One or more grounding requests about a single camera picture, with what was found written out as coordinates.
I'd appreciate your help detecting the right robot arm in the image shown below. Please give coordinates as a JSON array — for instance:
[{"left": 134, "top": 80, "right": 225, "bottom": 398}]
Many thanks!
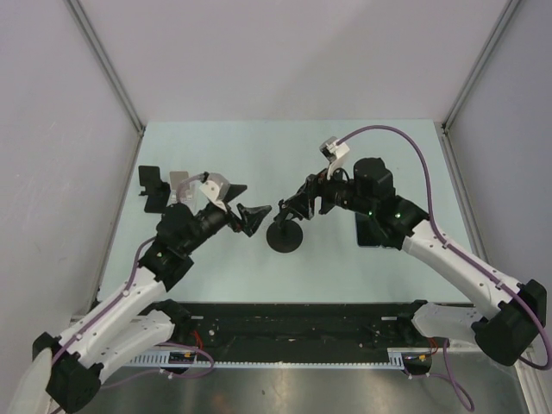
[{"left": 267, "top": 158, "right": 547, "bottom": 366}]

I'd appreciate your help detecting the right aluminium frame post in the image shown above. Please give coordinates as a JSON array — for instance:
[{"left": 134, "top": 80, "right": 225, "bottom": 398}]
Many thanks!
[{"left": 439, "top": 0, "right": 525, "bottom": 137}]

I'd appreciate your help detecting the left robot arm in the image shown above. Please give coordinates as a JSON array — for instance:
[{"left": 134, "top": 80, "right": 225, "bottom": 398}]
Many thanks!
[{"left": 32, "top": 179, "right": 272, "bottom": 413}]

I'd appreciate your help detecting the white slotted cable duct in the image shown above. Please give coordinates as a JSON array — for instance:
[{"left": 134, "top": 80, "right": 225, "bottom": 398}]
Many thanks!
[{"left": 123, "top": 348, "right": 430, "bottom": 370}]

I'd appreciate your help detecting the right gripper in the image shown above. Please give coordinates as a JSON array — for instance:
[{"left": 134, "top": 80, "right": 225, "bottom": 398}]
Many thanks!
[{"left": 286, "top": 159, "right": 375, "bottom": 219}]

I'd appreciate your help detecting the aluminium frame post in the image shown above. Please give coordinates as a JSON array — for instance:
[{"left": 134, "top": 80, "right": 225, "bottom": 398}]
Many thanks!
[
  {"left": 64, "top": 0, "right": 146, "bottom": 137},
  {"left": 439, "top": 0, "right": 525, "bottom": 137}
]

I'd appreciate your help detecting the black folding phone stand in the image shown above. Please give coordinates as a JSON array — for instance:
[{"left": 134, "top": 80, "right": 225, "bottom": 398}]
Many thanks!
[{"left": 138, "top": 166, "right": 171, "bottom": 214}]

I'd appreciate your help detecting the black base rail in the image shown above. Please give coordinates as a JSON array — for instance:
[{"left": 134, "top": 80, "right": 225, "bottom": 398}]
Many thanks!
[{"left": 141, "top": 300, "right": 438, "bottom": 358}]

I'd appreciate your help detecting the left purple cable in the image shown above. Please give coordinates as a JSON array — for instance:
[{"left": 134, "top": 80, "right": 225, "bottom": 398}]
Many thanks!
[{"left": 47, "top": 172, "right": 210, "bottom": 389}]

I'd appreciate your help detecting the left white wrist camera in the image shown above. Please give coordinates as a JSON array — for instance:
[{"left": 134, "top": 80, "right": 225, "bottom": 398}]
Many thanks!
[{"left": 199, "top": 172, "right": 230, "bottom": 212}]

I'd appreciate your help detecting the left aluminium frame post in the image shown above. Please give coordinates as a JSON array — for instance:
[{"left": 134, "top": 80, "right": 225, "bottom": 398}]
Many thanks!
[{"left": 64, "top": 0, "right": 146, "bottom": 137}]

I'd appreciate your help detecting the purple cable loop under rail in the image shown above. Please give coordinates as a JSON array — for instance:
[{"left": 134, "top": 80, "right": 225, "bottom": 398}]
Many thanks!
[{"left": 430, "top": 336, "right": 478, "bottom": 411}]

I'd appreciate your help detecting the white folding phone stand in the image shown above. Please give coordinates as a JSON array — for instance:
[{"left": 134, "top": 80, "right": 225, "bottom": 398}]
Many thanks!
[{"left": 168, "top": 171, "right": 198, "bottom": 211}]

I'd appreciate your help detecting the black round base phone stand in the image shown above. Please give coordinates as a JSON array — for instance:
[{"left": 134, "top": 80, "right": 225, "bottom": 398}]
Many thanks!
[{"left": 266, "top": 200, "right": 303, "bottom": 254}]

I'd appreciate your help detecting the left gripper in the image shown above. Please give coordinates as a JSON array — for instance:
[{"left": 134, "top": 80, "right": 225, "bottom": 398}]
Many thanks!
[{"left": 182, "top": 185, "right": 270, "bottom": 254}]

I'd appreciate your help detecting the black phone blue edge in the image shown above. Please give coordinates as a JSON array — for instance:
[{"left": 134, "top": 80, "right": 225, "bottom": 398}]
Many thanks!
[{"left": 354, "top": 213, "right": 381, "bottom": 248}]

